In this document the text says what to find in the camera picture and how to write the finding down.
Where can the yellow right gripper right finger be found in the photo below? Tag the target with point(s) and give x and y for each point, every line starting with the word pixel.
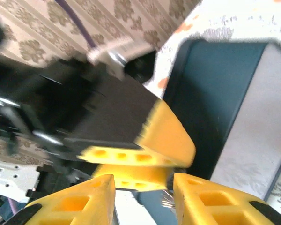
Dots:
pixel 213 204

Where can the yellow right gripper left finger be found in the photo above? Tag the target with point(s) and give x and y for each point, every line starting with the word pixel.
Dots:
pixel 84 204

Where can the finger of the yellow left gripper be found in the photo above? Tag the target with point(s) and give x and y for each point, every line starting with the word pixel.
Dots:
pixel 159 131
pixel 135 174

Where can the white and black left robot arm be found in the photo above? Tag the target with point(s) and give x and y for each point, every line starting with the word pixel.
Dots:
pixel 11 180

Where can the dark blue patterned box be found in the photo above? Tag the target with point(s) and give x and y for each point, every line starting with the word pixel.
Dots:
pixel 213 93

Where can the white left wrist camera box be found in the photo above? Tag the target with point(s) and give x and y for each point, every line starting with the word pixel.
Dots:
pixel 121 50

